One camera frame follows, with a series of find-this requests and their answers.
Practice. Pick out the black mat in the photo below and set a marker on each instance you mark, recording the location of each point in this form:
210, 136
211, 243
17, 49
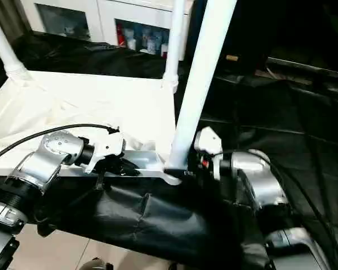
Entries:
284, 112

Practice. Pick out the dark left robot foot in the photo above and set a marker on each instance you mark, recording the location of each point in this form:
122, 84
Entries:
97, 264

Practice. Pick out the white cabinet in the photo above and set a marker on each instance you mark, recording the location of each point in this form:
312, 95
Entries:
104, 17

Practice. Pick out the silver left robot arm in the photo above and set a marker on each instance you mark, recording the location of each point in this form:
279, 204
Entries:
45, 166

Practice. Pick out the white plastic table leg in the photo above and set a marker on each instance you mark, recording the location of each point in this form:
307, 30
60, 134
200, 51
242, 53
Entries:
174, 42
5, 50
202, 70

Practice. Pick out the white cup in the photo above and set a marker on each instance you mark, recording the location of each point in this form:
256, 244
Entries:
132, 43

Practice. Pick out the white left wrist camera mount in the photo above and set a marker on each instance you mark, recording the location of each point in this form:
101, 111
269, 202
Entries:
110, 144

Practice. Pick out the red bottle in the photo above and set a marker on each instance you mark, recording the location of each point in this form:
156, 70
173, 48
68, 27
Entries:
120, 35

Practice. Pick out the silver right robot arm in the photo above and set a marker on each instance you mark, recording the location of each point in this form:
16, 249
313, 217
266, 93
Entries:
264, 188

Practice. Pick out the black rod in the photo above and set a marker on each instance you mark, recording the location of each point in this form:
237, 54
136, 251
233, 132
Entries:
307, 69

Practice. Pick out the black box with gold label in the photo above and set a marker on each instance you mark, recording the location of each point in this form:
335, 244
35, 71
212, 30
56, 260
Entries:
242, 28

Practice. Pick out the white plastic table top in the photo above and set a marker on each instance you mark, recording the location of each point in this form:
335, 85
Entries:
101, 98

